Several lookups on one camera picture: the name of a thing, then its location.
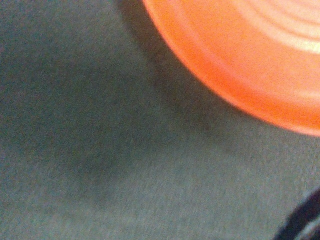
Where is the dark purple eggplant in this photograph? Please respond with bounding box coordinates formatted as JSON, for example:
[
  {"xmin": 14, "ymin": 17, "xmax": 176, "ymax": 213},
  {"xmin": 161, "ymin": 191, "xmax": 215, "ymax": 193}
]
[{"xmin": 273, "ymin": 188, "xmax": 320, "ymax": 240}]

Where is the black tablecloth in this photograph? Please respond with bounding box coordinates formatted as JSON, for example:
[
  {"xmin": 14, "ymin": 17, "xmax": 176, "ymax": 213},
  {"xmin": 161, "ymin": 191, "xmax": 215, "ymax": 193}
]
[{"xmin": 0, "ymin": 0, "xmax": 320, "ymax": 240}]

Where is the orange plate right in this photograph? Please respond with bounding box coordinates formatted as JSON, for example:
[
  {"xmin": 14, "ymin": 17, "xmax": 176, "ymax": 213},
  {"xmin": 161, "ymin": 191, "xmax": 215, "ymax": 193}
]
[{"xmin": 143, "ymin": 0, "xmax": 320, "ymax": 136}]

